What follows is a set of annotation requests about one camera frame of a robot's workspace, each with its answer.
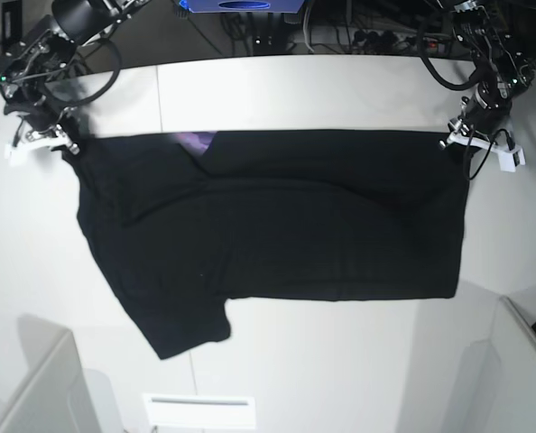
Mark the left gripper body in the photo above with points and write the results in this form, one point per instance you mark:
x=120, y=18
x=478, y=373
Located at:
x=481, y=120

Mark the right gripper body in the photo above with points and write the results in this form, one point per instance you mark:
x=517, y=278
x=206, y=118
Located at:
x=45, y=128

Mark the black T-shirt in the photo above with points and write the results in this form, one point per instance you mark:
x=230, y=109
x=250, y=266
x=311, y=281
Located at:
x=303, y=215

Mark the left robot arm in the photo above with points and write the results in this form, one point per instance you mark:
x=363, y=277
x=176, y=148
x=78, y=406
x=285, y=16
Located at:
x=502, y=73

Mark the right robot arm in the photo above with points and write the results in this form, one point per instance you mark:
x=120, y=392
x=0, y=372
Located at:
x=49, y=49

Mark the blue box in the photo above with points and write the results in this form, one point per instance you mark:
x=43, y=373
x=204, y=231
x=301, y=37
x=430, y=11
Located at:
x=225, y=6

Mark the grey right partition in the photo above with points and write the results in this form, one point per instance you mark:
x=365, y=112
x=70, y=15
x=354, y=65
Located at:
x=495, y=388

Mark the grey partition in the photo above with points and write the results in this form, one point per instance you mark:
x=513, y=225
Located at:
x=57, y=393
x=495, y=388

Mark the grey left partition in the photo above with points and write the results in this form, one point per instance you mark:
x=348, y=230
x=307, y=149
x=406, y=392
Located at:
x=57, y=393

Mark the white slotted tray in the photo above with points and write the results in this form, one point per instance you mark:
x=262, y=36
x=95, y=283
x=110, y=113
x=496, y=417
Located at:
x=200, y=412

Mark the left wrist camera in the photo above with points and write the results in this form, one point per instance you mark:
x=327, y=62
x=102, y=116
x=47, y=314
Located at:
x=509, y=160

